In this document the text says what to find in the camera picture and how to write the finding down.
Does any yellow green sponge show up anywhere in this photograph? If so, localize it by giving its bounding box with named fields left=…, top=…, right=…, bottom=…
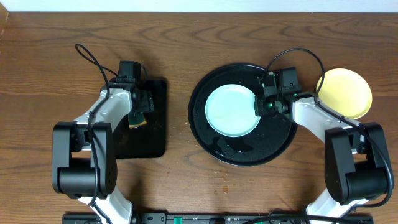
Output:
left=128, top=113, right=147, bottom=129

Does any light blue plate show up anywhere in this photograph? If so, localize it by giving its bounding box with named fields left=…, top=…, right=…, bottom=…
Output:
left=205, top=84, right=261, bottom=138

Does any yellow plate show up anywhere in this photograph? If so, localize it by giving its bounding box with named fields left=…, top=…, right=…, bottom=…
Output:
left=317, top=68, right=373, bottom=119

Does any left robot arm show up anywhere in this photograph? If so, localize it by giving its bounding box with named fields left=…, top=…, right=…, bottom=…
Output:
left=52, top=84, right=154, bottom=223

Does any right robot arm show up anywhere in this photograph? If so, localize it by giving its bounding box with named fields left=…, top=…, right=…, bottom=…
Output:
left=254, top=93, right=394, bottom=223

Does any black round tray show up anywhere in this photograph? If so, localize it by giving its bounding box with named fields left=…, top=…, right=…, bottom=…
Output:
left=188, top=63, right=297, bottom=166

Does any black rectangular tray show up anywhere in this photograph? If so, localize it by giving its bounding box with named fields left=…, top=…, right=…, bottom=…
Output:
left=113, top=80, right=167, bottom=159

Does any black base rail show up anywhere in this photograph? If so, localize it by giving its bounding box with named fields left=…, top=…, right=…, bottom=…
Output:
left=61, top=213, right=374, bottom=224

